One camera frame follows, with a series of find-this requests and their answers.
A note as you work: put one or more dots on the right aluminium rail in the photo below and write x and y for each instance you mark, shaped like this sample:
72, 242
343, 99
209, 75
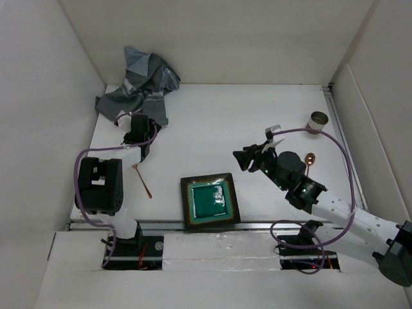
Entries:
339, 133

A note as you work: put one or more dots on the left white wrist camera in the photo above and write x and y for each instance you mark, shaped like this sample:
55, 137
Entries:
123, 121

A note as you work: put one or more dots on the front aluminium rail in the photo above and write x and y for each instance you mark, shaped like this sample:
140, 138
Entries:
179, 226

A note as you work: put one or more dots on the square green ceramic plate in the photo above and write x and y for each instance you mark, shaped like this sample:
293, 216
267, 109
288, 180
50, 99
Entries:
209, 201

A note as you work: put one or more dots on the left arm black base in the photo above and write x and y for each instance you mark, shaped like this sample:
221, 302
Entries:
142, 252

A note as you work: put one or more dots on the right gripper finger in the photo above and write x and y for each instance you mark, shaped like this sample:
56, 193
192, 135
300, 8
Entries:
254, 149
245, 161

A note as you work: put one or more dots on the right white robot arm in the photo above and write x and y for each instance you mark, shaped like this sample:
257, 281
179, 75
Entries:
381, 243

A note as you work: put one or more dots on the aluminium rail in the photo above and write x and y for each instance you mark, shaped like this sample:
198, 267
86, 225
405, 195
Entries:
179, 226
339, 133

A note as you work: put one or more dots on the copper spoon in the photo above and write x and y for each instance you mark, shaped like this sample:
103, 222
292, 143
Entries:
309, 161

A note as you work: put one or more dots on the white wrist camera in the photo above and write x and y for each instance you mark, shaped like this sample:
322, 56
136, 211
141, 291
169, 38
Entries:
123, 121
274, 137

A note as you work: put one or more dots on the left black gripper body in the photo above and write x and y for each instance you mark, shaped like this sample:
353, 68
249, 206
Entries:
153, 130

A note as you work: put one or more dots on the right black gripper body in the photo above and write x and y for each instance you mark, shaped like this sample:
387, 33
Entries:
268, 162

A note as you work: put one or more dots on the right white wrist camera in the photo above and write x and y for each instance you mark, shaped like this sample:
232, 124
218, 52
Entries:
274, 137

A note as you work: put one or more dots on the grey striped cloth placemat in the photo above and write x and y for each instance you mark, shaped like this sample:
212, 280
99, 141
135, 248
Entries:
147, 80

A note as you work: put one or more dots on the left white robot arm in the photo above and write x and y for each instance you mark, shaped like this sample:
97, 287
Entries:
100, 183

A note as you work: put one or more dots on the copper fork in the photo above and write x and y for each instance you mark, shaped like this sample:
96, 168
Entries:
135, 167

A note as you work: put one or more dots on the white and brown cup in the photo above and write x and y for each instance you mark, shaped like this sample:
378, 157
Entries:
317, 122

